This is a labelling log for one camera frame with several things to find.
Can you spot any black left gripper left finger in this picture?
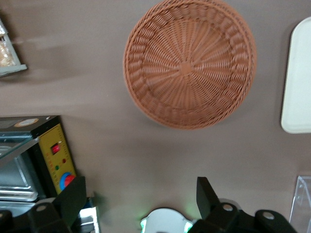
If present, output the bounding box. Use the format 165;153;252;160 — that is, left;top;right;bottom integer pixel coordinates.
0;176;87;233

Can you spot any beige rectangular tray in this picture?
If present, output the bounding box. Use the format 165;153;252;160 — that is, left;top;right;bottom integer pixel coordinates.
280;16;311;134

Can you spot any grey snack tray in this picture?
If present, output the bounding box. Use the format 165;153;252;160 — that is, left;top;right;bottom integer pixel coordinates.
0;17;28;78

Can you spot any black toaster oven yellow panel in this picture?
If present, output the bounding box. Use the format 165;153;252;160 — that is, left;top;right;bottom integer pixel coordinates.
0;116;101;233

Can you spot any round brown wicker basket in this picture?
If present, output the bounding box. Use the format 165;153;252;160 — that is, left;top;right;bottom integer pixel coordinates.
123;0;258;131

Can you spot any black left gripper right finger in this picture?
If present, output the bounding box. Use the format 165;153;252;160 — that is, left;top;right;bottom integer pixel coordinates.
194;176;298;233

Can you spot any clear acrylic bottle rack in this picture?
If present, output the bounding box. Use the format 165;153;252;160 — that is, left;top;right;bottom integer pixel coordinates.
290;175;311;220

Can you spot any clear bag of snacks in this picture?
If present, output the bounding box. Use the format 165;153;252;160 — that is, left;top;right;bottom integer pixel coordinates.
0;36;15;67

